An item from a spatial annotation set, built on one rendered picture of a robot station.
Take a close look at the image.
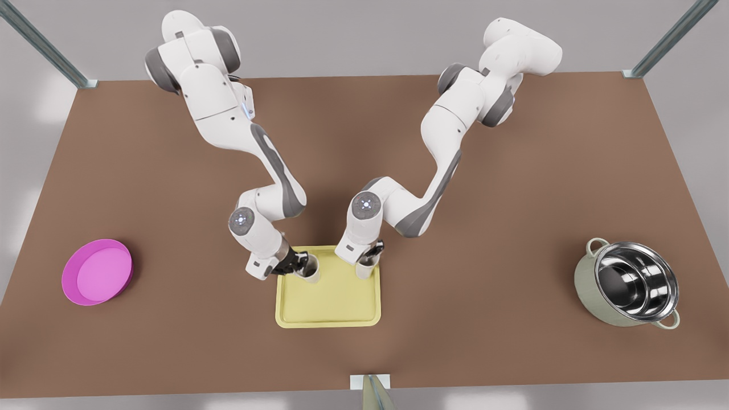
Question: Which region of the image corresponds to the silver frame post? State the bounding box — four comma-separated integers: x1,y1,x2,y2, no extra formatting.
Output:
0,0,99,89
349,374,395,410
622,0,719,79

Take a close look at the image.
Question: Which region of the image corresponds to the yellow rectangular tray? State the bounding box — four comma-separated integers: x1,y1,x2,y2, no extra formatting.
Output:
275,245,381,329

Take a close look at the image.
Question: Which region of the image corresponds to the pale green steel pot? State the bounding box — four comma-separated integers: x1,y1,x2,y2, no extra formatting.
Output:
574,237,681,330

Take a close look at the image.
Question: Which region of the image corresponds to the magenta round bowl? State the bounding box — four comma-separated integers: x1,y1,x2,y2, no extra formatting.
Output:
62,239,135,306

